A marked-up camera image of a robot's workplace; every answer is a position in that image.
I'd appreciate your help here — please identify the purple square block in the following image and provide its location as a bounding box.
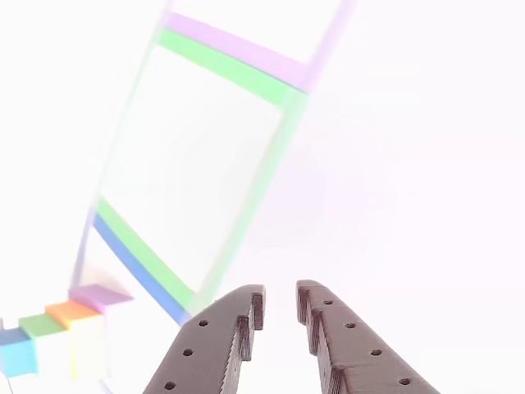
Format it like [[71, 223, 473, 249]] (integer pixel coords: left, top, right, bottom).
[[67, 283, 135, 317]]

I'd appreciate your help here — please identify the orange square block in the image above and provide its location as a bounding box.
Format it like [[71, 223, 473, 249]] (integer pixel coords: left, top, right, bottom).
[[44, 300, 108, 381]]

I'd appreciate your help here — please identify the green tape square outline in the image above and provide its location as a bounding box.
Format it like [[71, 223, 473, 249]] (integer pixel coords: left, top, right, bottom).
[[93, 26, 312, 318]]

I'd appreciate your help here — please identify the purple tape square outline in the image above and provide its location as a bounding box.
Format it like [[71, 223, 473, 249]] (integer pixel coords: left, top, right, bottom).
[[162, 0, 360, 94]]

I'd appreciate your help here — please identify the small blue cube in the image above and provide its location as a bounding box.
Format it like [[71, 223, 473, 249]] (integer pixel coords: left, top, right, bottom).
[[0, 327, 40, 378]]

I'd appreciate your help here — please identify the green square block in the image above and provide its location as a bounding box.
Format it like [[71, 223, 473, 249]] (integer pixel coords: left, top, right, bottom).
[[18, 313, 70, 341]]

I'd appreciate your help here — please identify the blue tape square outline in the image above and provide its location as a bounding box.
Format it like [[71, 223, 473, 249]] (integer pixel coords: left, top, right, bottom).
[[70, 212, 194, 328]]

